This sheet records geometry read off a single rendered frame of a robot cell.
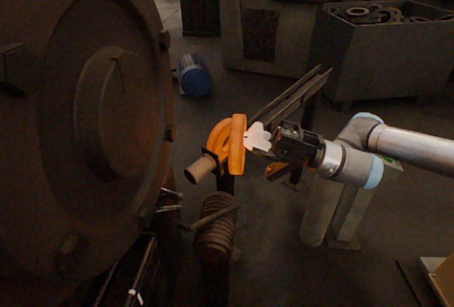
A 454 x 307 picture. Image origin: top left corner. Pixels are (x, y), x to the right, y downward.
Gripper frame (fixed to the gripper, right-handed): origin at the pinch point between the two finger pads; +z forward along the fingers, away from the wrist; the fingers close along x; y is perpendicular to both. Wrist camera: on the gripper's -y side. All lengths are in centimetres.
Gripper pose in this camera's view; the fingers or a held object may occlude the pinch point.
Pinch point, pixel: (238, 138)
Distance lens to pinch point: 67.5
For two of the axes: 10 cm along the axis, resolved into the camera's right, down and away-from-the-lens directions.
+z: -9.5, -2.9, -0.8
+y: 2.8, -7.4, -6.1
